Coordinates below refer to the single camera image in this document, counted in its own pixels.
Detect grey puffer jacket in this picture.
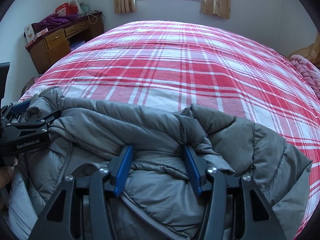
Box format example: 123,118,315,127
4,88,312,239

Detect person's left hand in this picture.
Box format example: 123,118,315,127
0,158,18,210

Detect brown wooden desk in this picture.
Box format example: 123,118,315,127
25,11,104,74

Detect books in desk shelf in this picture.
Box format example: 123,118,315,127
69,41,86,51

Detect white carton on desk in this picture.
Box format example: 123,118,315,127
24,24,35,43

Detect purple garment on desk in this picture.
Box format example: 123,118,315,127
31,14,78,33

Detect red plaid bed sheet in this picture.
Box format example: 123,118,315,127
22,21,319,237

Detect red box on desk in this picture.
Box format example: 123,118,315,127
55,3,78,16

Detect pink folded blanket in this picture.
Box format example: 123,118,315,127
290,55,320,99

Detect yellow drape by headboard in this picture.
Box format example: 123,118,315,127
287,32,320,68

